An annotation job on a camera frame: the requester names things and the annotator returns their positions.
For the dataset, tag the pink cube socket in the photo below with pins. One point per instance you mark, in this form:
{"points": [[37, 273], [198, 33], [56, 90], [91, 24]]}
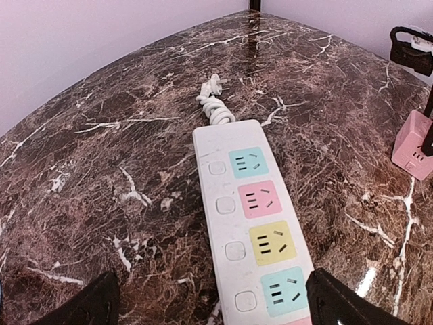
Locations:
{"points": [[407, 153]]}

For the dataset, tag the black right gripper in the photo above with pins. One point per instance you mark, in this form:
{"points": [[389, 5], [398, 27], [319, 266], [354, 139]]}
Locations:
{"points": [[402, 53]]}

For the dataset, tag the right black frame post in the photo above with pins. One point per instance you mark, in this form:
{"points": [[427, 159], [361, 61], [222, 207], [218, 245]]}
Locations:
{"points": [[255, 5]]}

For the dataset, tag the white multicolour power strip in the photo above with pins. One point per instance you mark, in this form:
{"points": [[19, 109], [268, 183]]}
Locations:
{"points": [[261, 260]]}

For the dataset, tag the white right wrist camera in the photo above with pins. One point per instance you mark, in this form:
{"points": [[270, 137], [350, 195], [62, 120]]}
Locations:
{"points": [[423, 44]]}

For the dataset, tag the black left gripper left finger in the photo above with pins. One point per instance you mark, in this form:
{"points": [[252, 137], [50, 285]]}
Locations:
{"points": [[97, 303]]}

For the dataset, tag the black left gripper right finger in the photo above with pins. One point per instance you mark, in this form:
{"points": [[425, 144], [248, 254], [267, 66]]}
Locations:
{"points": [[332, 302]]}

